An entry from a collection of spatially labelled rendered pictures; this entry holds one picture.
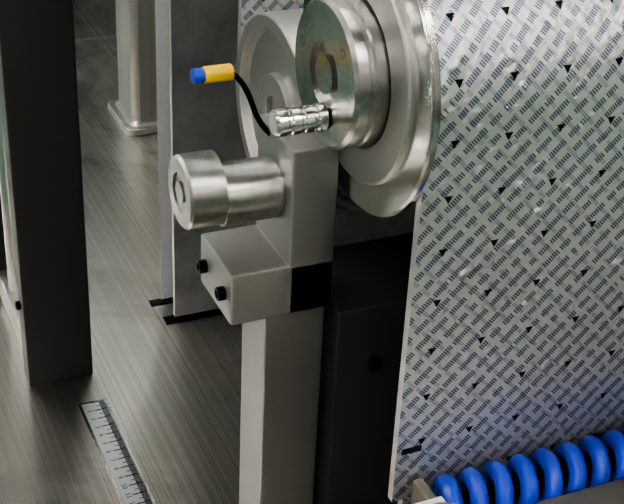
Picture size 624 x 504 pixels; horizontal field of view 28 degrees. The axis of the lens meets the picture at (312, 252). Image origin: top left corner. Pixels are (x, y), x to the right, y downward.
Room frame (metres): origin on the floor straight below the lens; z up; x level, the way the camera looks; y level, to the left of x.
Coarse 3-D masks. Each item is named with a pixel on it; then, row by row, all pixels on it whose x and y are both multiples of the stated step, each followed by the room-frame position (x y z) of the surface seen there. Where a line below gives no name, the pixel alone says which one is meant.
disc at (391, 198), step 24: (408, 0) 0.54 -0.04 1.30; (408, 24) 0.54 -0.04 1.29; (432, 24) 0.53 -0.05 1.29; (432, 48) 0.52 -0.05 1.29; (432, 72) 0.52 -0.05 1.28; (432, 96) 0.52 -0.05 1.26; (432, 120) 0.52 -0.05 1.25; (432, 144) 0.52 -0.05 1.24; (408, 168) 0.53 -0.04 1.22; (360, 192) 0.57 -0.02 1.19; (384, 192) 0.55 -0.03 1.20; (408, 192) 0.53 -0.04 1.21; (384, 216) 0.55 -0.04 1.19
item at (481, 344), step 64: (512, 192) 0.55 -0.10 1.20; (576, 192) 0.56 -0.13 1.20; (448, 256) 0.53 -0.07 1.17; (512, 256) 0.55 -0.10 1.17; (576, 256) 0.57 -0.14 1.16; (448, 320) 0.54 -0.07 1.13; (512, 320) 0.55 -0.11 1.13; (576, 320) 0.57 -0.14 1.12; (448, 384) 0.54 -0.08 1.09; (512, 384) 0.56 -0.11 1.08; (576, 384) 0.57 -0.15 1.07; (448, 448) 0.54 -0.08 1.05; (512, 448) 0.56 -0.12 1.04
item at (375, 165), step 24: (384, 0) 0.56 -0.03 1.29; (384, 24) 0.56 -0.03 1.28; (408, 48) 0.54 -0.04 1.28; (408, 72) 0.53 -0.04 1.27; (408, 96) 0.53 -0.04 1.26; (408, 120) 0.53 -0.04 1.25; (384, 144) 0.55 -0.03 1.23; (408, 144) 0.53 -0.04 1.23; (360, 168) 0.57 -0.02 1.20; (384, 168) 0.54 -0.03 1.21
